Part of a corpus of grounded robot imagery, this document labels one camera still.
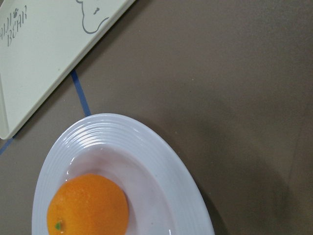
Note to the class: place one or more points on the orange fruit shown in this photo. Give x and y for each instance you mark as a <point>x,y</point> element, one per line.
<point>88,205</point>

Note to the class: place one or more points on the white round plate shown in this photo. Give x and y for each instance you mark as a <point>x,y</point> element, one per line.
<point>162,195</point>

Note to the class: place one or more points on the cream rectangular tray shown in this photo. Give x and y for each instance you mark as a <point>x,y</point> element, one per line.
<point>41,41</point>

